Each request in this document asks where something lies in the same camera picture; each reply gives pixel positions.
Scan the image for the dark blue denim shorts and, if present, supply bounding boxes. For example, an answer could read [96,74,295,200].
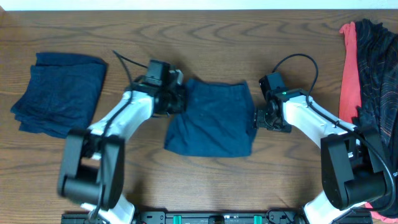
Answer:
[164,79,257,157]

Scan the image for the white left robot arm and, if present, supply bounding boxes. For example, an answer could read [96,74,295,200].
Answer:
[57,84,186,223]

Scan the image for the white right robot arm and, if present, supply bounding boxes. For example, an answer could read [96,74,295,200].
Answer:
[254,87,396,223]

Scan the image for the red cloth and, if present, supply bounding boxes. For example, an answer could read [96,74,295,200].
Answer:
[338,21,398,223]

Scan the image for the folded dark blue garment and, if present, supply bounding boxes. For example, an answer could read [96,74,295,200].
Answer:
[11,52,107,138]

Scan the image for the black patterned garment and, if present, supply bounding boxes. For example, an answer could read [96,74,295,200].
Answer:
[355,19,397,180]

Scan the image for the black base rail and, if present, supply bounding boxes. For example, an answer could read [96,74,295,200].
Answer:
[60,209,373,224]

